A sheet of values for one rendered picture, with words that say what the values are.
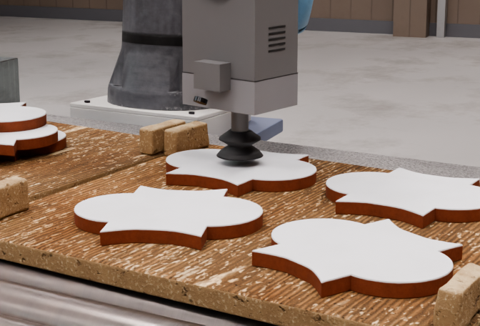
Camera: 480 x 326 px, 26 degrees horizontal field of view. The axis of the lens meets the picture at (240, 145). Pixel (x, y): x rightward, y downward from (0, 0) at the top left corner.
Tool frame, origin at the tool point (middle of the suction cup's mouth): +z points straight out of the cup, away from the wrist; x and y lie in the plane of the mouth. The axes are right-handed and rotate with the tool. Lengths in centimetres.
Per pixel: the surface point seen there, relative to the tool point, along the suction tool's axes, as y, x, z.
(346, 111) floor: -270, 429, 96
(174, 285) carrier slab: 13.9, -23.9, 2.3
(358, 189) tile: 13.5, -0.8, 0.7
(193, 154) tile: -5.7, 0.0, 0.8
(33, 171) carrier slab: -16.0, -11.0, 2.0
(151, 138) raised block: -11.6, 0.4, 0.1
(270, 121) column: -32, 46, 9
